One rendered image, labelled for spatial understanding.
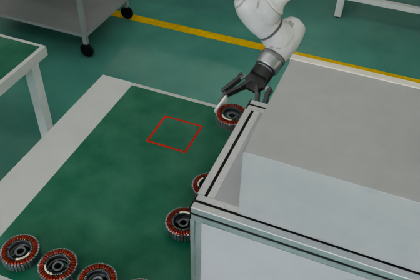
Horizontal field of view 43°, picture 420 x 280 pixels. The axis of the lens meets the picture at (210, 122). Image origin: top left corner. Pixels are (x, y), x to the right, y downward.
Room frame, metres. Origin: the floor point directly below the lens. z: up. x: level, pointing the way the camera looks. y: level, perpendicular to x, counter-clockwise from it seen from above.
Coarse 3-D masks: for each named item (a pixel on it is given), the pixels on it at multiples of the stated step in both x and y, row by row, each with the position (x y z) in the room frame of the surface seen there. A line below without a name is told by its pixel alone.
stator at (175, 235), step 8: (176, 208) 1.08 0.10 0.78; (184, 208) 1.08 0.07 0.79; (168, 216) 1.05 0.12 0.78; (176, 216) 1.06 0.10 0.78; (184, 216) 1.06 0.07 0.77; (168, 224) 1.02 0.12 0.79; (168, 232) 1.00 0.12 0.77; (176, 232) 0.99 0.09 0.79; (184, 232) 0.99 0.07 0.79; (176, 240) 0.98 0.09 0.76; (184, 240) 0.98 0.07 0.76
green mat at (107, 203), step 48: (144, 96) 1.69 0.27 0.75; (96, 144) 1.40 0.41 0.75; (144, 144) 1.41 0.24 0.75; (192, 144) 1.41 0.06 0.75; (48, 192) 1.17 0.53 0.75; (96, 192) 1.17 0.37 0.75; (144, 192) 1.17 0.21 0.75; (0, 240) 0.97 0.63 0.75; (48, 240) 0.98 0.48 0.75; (96, 240) 0.98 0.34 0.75; (144, 240) 0.98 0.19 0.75
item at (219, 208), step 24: (240, 120) 1.13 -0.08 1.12; (240, 144) 1.03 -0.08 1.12; (216, 168) 0.94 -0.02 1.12; (240, 168) 0.94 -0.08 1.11; (216, 192) 0.86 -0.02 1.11; (192, 216) 0.81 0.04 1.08; (216, 216) 0.79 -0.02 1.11; (240, 216) 0.79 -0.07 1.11; (264, 240) 0.74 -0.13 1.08; (288, 240) 0.72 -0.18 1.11; (312, 240) 0.72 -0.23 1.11; (336, 264) 0.68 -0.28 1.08; (360, 264) 0.67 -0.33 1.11; (384, 264) 0.66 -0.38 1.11
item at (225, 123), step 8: (224, 104) 1.43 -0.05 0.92; (216, 112) 1.40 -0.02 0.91; (224, 112) 1.41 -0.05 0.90; (232, 112) 1.40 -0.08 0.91; (240, 112) 1.40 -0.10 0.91; (216, 120) 1.37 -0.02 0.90; (224, 120) 1.36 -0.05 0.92; (232, 120) 1.36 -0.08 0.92; (224, 128) 1.34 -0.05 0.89; (232, 128) 1.34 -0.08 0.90
